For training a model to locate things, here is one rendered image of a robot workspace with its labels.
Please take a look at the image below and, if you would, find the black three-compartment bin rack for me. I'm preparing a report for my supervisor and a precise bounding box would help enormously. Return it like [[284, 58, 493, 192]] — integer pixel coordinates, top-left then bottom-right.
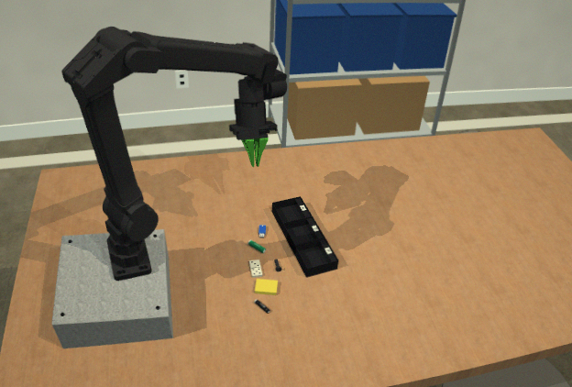
[[272, 196, 338, 278]]

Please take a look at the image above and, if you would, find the yellow sticky note pad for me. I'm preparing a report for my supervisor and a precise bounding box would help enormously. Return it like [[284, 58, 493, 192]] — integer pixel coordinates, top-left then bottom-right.
[[255, 279, 278, 295]]

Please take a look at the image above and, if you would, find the white domino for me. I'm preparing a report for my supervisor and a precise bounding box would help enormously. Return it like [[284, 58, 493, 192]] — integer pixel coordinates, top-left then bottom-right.
[[249, 260, 262, 278]]

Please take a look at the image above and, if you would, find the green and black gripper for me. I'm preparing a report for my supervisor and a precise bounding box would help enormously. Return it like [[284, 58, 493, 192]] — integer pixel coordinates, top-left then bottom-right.
[[229, 101, 278, 167]]

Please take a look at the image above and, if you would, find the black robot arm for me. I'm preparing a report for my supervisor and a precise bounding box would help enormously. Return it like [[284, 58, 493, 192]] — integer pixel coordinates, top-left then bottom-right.
[[61, 27, 287, 281]]

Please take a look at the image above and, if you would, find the green battery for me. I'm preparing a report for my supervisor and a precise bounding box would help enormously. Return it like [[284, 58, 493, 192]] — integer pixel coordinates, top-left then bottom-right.
[[248, 240, 266, 253]]

